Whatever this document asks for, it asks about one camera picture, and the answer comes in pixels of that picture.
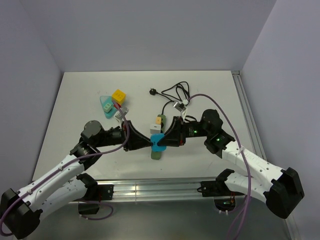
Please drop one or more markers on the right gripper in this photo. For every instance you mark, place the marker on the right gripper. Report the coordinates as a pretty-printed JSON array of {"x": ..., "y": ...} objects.
[{"x": 172, "y": 136}]

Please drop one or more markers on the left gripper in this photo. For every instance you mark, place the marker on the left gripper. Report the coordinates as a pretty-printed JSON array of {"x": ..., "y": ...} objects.
[{"x": 136, "y": 140}]

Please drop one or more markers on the blue plug adapter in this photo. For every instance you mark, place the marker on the blue plug adapter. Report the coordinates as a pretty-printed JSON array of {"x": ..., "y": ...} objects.
[{"x": 155, "y": 139}]

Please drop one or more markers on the white charger plug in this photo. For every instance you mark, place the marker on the white charger plug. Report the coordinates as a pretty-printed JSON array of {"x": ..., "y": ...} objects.
[{"x": 155, "y": 128}]

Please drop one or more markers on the green power strip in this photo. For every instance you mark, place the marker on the green power strip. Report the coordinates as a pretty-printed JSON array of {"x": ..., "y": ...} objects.
[{"x": 158, "y": 155}]

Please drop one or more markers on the small orange plug adapter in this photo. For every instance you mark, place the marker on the small orange plug adapter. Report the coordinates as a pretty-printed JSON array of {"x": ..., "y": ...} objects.
[{"x": 158, "y": 120}]

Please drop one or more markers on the light green plug adapter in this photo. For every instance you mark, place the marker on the light green plug adapter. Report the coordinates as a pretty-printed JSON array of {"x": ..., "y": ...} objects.
[{"x": 107, "y": 107}]

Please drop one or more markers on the yellow cube socket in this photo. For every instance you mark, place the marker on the yellow cube socket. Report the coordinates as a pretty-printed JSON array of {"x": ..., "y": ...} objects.
[{"x": 119, "y": 96}]

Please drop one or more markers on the teal triangular power strip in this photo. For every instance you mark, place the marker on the teal triangular power strip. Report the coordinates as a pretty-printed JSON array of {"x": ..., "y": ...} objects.
[{"x": 104, "y": 99}]

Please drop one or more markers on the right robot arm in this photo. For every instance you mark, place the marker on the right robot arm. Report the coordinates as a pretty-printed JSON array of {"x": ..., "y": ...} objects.
[{"x": 280, "y": 189}]

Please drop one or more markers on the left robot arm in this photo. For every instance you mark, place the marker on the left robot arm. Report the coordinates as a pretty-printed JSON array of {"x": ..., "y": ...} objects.
[{"x": 21, "y": 211}]

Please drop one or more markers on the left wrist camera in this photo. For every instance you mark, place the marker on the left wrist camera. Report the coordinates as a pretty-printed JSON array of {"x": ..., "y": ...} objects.
[{"x": 121, "y": 111}]

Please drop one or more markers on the aluminium rail frame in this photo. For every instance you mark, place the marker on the aluminium rail frame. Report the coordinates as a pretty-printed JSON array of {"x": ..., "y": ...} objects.
[{"x": 160, "y": 190}]

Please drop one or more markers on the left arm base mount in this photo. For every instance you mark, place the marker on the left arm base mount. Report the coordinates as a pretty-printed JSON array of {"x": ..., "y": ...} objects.
[{"x": 91, "y": 202}]

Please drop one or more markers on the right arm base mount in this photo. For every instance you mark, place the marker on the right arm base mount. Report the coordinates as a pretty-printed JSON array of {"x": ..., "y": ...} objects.
[{"x": 218, "y": 188}]

